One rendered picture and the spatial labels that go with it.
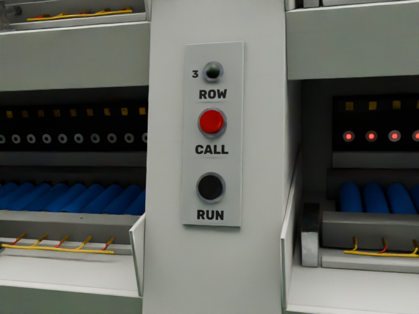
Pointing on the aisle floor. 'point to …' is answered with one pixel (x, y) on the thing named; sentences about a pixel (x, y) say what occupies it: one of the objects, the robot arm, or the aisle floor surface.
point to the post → (251, 220)
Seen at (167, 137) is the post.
